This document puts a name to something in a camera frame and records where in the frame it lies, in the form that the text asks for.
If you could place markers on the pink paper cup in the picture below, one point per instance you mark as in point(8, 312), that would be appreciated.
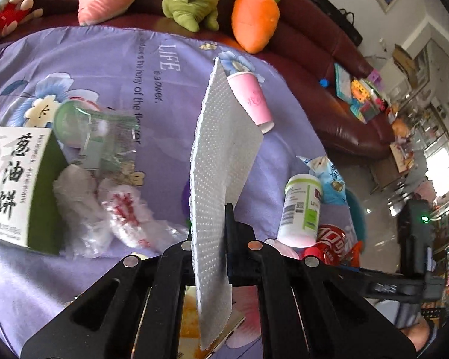
point(254, 99)

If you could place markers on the white plastic bag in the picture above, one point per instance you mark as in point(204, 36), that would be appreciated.
point(78, 202)

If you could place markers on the purple printed blanket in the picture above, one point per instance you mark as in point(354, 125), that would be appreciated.
point(97, 67)

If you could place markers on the teal children's book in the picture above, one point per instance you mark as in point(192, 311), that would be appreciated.
point(342, 82)

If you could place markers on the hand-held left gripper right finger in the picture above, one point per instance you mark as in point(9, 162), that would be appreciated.
point(237, 243)

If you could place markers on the white bottle green label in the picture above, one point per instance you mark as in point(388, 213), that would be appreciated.
point(299, 209)

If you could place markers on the white paper towel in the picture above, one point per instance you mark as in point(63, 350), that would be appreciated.
point(217, 157)

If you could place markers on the green and white carton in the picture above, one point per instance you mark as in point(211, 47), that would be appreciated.
point(15, 179)

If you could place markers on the brown bear plush red shirt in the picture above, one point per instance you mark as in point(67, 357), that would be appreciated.
point(7, 17)

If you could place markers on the black bag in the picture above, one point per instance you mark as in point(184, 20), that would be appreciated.
point(350, 28)

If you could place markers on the wooden side table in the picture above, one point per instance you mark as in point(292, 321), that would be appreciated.
point(387, 172)

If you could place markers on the yellow printed carton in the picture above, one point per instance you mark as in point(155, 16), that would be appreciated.
point(189, 318)

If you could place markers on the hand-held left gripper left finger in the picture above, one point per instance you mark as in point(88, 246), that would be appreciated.
point(172, 265)

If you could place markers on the person's foot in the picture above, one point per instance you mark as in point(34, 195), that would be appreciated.
point(417, 336)

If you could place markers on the orange carrot plush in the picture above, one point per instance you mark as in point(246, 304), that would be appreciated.
point(254, 22)

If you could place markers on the colourful plastic toy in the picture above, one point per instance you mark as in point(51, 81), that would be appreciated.
point(366, 101)

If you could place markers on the red cola can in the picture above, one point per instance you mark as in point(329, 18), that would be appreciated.
point(329, 239)

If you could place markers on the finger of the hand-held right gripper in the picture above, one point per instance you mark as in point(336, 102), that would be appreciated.
point(381, 286)

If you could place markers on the red printed plastic bag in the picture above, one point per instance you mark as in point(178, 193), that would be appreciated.
point(131, 209)

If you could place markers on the black mesh back support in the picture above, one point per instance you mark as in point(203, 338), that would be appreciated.
point(318, 0)

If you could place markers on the light blue bin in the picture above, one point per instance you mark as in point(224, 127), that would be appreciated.
point(357, 213)

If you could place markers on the light blue snack packet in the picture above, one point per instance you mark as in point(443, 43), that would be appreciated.
point(333, 183)

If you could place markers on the small blue toy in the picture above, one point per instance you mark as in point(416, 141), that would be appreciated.
point(324, 82)

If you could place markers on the dark red leather sofa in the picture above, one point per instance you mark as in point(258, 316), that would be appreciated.
point(314, 82)

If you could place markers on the clear plastic cup green lid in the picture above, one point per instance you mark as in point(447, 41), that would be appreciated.
point(97, 134)

